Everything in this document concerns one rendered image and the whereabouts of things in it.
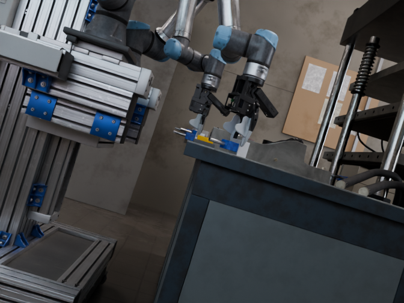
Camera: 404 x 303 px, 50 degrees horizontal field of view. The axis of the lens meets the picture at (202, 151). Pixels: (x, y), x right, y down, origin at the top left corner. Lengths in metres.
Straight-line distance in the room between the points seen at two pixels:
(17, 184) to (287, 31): 4.02
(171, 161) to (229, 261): 3.86
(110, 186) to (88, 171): 0.26
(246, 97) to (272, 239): 0.44
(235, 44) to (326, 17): 4.08
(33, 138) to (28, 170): 0.12
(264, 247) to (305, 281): 0.14
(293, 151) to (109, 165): 2.75
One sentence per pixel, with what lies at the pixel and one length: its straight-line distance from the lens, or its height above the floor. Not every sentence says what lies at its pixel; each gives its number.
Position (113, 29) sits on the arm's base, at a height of 1.09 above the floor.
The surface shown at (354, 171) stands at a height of 0.93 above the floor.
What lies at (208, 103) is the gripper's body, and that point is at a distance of 1.76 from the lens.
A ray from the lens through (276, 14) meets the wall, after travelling 5.28.
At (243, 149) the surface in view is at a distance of 1.36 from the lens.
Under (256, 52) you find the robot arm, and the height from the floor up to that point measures 1.12.
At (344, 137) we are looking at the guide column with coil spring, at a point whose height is 1.12.
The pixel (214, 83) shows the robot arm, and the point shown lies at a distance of 1.78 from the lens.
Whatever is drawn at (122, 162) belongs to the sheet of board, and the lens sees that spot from 4.26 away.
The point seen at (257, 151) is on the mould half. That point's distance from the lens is 1.73.
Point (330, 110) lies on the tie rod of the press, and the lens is 3.14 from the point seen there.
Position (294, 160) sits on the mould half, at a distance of 1.76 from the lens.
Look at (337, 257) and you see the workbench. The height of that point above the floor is 0.63.
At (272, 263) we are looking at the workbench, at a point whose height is 0.57.
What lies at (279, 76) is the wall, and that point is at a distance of 5.13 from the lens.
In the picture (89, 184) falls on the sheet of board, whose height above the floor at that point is 0.17.
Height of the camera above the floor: 0.78
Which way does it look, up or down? level
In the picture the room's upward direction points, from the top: 17 degrees clockwise
